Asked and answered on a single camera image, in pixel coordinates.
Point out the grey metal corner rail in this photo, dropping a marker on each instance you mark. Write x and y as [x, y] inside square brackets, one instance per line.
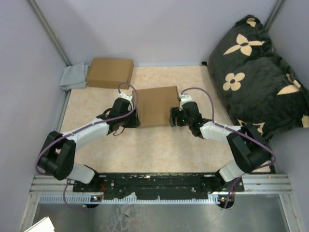
[55, 41]
[274, 13]

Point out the aluminium frame rail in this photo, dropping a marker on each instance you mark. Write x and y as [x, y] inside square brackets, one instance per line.
[253, 184]

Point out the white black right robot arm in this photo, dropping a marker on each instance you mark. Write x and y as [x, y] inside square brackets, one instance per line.
[249, 149]

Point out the right grey metal corner rail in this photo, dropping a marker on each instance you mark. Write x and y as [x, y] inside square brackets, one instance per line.
[274, 13]

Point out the black floral pillow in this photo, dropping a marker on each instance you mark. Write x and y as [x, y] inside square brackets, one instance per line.
[256, 85]

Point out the brown cardboard box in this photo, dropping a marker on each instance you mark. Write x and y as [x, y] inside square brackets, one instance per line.
[154, 105]
[110, 72]

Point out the grey folded cloth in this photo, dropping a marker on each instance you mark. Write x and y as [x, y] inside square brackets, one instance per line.
[74, 77]

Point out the white paper sheet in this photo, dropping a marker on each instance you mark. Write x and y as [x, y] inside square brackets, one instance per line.
[44, 225]

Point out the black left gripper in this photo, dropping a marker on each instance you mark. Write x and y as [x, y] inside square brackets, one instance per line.
[135, 122]

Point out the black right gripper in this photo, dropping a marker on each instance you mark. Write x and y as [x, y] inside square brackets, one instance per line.
[175, 112]

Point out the white slotted cable duct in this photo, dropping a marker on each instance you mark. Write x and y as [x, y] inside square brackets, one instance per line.
[71, 198]

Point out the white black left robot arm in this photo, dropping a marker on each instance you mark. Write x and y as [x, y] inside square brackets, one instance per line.
[57, 156]

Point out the closed brown cardboard box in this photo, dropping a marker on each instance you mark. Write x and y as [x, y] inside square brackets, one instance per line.
[110, 72]

